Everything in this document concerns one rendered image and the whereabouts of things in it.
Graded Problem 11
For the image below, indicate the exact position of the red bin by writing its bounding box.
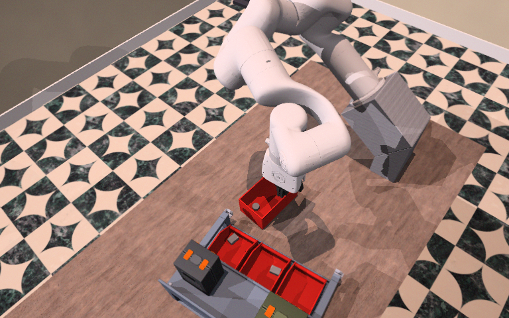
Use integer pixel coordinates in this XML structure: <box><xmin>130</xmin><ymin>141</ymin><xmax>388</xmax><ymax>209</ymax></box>
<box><xmin>239</xmin><ymin>243</ymin><xmax>292</xmax><ymax>292</ymax></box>
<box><xmin>275</xmin><ymin>262</ymin><xmax>327</xmax><ymax>315</ymax></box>
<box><xmin>239</xmin><ymin>177</ymin><xmax>298</xmax><ymax>229</ymax></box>
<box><xmin>208</xmin><ymin>225</ymin><xmax>258</xmax><ymax>271</ymax></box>

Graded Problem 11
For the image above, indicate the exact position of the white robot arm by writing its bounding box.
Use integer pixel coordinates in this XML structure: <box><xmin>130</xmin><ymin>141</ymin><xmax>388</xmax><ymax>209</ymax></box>
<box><xmin>213</xmin><ymin>0</ymin><xmax>386</xmax><ymax>177</ymax></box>

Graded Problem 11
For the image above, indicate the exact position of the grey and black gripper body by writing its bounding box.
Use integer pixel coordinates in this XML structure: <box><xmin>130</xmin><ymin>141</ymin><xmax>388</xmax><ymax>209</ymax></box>
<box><xmin>262</xmin><ymin>149</ymin><xmax>306</xmax><ymax>193</ymax></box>

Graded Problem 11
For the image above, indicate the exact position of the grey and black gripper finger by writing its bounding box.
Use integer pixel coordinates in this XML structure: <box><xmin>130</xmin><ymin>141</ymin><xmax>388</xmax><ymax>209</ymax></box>
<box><xmin>280</xmin><ymin>183</ymin><xmax>304</xmax><ymax>198</ymax></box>
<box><xmin>275</xmin><ymin>184</ymin><xmax>282</xmax><ymax>197</ymax></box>

